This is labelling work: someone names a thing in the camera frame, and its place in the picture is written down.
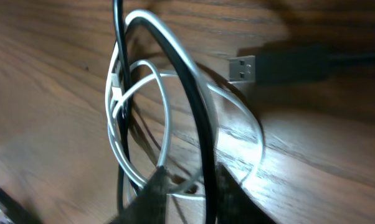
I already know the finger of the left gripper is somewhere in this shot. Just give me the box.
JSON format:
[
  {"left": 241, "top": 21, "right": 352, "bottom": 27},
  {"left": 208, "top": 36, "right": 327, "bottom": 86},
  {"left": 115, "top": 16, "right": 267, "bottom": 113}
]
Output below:
[{"left": 0, "top": 188, "right": 42, "bottom": 224}]

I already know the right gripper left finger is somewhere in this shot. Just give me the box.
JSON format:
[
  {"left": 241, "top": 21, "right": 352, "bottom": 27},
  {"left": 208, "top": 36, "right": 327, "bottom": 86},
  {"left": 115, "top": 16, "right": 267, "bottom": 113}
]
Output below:
[{"left": 109, "top": 166, "right": 168, "bottom": 224}]

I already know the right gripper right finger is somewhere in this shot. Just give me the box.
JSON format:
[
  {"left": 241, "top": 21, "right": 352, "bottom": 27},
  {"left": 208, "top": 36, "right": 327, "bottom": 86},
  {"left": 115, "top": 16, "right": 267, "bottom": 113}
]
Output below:
[{"left": 216, "top": 163, "right": 277, "bottom": 224}]

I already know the black usb cable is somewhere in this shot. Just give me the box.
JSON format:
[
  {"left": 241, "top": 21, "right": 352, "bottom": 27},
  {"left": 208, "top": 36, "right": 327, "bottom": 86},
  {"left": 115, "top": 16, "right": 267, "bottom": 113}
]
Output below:
[{"left": 112, "top": 0, "right": 375, "bottom": 224}]

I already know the white usb cable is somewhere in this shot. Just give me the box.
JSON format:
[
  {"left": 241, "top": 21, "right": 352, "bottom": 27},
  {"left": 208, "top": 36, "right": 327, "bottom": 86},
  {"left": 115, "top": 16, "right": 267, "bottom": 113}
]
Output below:
[{"left": 105, "top": 9, "right": 265, "bottom": 202}]

